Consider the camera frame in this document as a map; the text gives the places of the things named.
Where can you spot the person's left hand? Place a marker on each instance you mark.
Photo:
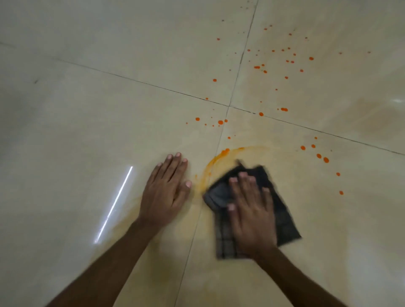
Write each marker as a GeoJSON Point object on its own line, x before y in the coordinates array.
{"type": "Point", "coordinates": [164, 196]}

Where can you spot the person's right hand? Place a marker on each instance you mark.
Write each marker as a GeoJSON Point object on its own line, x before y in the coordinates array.
{"type": "Point", "coordinates": [253, 218]}

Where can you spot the dark plaid cleaning cloth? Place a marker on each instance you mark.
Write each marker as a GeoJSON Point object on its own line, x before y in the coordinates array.
{"type": "Point", "coordinates": [284, 221]}

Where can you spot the orange liquid spill drops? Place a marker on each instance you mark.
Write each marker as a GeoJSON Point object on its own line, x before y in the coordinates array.
{"type": "Point", "coordinates": [220, 122]}

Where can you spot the person's right forearm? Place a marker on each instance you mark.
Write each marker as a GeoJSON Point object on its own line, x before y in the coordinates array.
{"type": "Point", "coordinates": [294, 278]}

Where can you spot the person's left forearm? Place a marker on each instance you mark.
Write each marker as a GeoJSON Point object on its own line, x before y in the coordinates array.
{"type": "Point", "coordinates": [101, 269]}

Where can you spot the beige tiled floor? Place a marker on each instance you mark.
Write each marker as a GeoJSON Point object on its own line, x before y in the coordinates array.
{"type": "Point", "coordinates": [79, 110]}

